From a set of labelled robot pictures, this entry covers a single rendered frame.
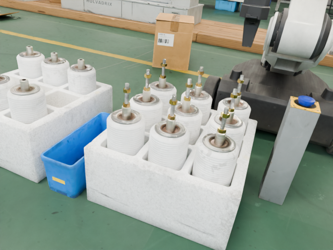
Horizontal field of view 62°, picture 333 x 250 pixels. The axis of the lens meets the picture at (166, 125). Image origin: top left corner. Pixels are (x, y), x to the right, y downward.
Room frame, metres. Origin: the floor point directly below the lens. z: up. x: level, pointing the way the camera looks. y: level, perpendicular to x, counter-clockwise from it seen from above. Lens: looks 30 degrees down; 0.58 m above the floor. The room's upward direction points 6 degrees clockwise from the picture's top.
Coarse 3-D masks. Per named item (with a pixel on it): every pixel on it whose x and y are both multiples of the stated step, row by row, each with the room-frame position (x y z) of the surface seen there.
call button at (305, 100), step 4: (300, 96) 0.66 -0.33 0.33; (304, 96) 0.67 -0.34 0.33; (308, 96) 0.67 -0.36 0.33; (300, 100) 0.65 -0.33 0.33; (304, 100) 0.64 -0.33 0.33; (308, 100) 0.64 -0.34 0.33; (312, 100) 0.64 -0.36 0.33; (304, 104) 0.64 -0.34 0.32; (308, 104) 0.64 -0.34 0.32; (312, 104) 0.64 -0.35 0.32
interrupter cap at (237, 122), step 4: (216, 116) 0.65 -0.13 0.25; (220, 116) 0.65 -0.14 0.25; (236, 116) 0.66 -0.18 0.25; (216, 120) 0.63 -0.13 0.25; (220, 120) 0.63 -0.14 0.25; (236, 120) 0.64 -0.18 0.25; (240, 120) 0.64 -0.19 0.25; (220, 124) 0.61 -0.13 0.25; (228, 124) 0.62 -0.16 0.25; (232, 124) 0.62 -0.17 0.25; (236, 124) 0.62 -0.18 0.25; (240, 124) 0.62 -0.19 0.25
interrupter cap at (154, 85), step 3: (156, 81) 0.85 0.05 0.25; (150, 84) 0.82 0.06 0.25; (153, 84) 0.83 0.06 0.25; (156, 84) 0.83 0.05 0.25; (168, 84) 0.84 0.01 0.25; (171, 84) 0.84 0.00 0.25; (153, 87) 0.80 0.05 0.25; (156, 87) 0.80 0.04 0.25; (159, 87) 0.81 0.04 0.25; (165, 87) 0.82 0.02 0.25; (168, 87) 0.82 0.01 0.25; (171, 87) 0.82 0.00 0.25; (159, 90) 0.79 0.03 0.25; (162, 90) 0.79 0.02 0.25; (165, 90) 0.79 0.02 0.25; (168, 90) 0.79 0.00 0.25
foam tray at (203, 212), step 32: (96, 160) 0.54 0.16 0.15; (128, 160) 0.52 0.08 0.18; (192, 160) 0.55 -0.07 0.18; (96, 192) 0.54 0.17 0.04; (128, 192) 0.51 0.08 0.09; (160, 192) 0.48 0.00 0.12; (192, 192) 0.46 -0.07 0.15; (224, 192) 0.44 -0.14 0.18; (160, 224) 0.48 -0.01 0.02; (192, 224) 0.46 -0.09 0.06; (224, 224) 0.43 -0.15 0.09
